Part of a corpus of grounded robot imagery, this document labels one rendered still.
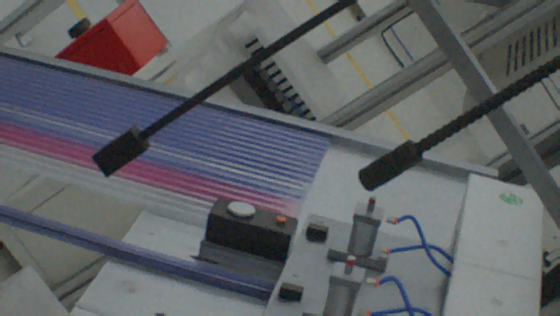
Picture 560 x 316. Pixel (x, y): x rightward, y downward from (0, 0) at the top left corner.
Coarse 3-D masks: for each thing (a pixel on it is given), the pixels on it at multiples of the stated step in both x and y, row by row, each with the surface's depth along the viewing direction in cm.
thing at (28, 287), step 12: (12, 276) 156; (24, 276) 153; (36, 276) 156; (0, 288) 153; (12, 288) 150; (24, 288) 152; (36, 288) 154; (0, 300) 147; (12, 300) 149; (24, 300) 151; (36, 300) 153; (48, 300) 155; (0, 312) 145; (12, 312) 147; (24, 312) 149; (36, 312) 152; (48, 312) 154; (60, 312) 156
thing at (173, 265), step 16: (0, 208) 109; (16, 224) 108; (32, 224) 108; (48, 224) 108; (64, 224) 108; (64, 240) 108; (80, 240) 107; (96, 240) 107; (112, 240) 108; (112, 256) 107; (128, 256) 107; (144, 256) 106; (160, 256) 107; (176, 272) 106; (192, 272) 106; (208, 272) 106; (224, 272) 106; (224, 288) 106; (240, 288) 105; (256, 288) 105; (272, 288) 105
